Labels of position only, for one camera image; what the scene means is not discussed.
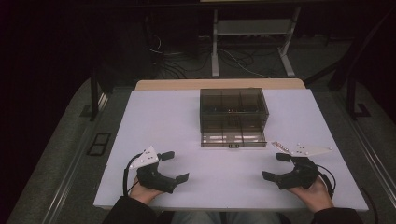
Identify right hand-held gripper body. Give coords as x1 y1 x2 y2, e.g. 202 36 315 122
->
271 140 333 190

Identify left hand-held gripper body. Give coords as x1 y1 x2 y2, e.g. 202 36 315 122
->
128 146 177 194

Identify person's left hand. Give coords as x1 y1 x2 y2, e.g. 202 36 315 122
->
129 175 164 206

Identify person's right hand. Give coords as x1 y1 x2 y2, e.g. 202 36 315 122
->
286 175 335 214

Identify white table board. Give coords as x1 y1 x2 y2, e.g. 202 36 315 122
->
92 89 370 213

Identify smoky transparent drawer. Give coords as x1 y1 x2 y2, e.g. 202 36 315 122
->
200 130 268 149

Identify person's legs in jeans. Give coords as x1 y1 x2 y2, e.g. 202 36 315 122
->
170 211 282 224

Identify smoky transparent storage box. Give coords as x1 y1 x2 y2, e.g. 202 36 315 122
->
199 87 270 143

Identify wooden table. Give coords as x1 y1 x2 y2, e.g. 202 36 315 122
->
134 77 306 91

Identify black metal stand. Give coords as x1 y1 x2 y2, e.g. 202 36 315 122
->
78 66 110 122
345 74 372 121

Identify white metal stand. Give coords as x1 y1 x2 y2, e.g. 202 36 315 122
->
210 7 303 78

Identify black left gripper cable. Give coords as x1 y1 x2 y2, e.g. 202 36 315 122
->
122 152 144 198

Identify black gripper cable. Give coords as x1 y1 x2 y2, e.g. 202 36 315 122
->
122 152 144 198
316 163 338 200

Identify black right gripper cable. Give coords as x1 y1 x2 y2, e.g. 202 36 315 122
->
316 163 338 200

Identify aluminium rail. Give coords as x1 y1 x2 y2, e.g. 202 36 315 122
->
40 92 110 224
334 92 396 200

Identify tangle of floor cables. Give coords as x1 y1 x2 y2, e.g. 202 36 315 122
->
146 34 272 80

